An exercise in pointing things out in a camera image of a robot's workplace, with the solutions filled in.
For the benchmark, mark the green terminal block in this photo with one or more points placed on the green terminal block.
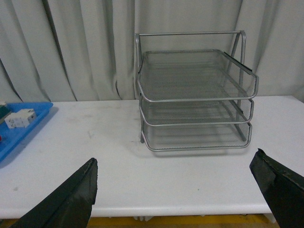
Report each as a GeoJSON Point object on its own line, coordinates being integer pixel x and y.
{"type": "Point", "coordinates": [4, 111]}

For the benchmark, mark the blue plastic tray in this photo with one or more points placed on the blue plastic tray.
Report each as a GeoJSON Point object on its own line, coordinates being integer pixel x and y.
{"type": "Point", "coordinates": [11, 138]}

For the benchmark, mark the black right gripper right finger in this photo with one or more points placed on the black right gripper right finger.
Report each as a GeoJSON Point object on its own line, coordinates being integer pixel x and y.
{"type": "Point", "coordinates": [282, 188]}

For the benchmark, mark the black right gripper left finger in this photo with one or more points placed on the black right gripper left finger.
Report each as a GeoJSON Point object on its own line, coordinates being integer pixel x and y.
{"type": "Point", "coordinates": [69, 205]}

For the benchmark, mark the silver mesh rack frame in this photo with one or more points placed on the silver mesh rack frame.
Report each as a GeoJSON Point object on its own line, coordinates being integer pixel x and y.
{"type": "Point", "coordinates": [193, 99]}

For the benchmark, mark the white circuit breaker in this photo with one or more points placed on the white circuit breaker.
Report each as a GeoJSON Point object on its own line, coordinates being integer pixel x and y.
{"type": "Point", "coordinates": [21, 119]}

